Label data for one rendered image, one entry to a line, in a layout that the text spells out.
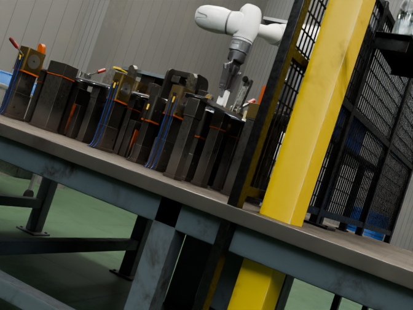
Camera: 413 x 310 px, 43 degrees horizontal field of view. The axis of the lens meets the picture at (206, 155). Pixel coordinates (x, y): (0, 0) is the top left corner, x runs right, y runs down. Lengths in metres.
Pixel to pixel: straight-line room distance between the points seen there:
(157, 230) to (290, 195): 0.39
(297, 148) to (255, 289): 0.40
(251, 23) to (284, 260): 1.19
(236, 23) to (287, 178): 0.98
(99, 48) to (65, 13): 0.53
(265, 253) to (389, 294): 0.31
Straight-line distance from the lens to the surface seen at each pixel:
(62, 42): 6.18
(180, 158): 1.79
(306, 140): 1.45
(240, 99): 2.37
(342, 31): 1.52
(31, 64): 2.79
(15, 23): 5.66
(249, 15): 2.26
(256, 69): 10.76
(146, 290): 1.51
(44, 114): 2.60
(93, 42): 6.19
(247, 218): 1.35
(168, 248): 1.48
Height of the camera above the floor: 0.77
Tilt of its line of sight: 1 degrees up
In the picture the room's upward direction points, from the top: 18 degrees clockwise
